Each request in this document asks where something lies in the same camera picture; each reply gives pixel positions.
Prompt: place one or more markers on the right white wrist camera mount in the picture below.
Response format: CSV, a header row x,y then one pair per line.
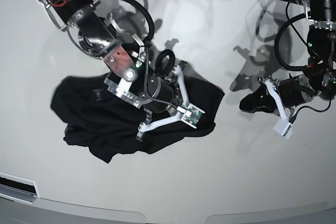
x,y
187,112

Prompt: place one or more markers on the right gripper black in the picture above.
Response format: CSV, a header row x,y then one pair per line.
x,y
167,90

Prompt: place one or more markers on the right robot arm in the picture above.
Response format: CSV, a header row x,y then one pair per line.
x,y
124,52

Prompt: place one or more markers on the white slotted table fixture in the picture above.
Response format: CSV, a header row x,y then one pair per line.
x,y
19,189

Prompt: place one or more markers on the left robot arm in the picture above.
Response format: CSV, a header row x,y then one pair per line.
x,y
317,77

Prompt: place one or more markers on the black t-shirt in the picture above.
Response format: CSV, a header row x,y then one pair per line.
x,y
106,126

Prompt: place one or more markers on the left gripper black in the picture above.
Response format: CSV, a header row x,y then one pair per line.
x,y
293,91

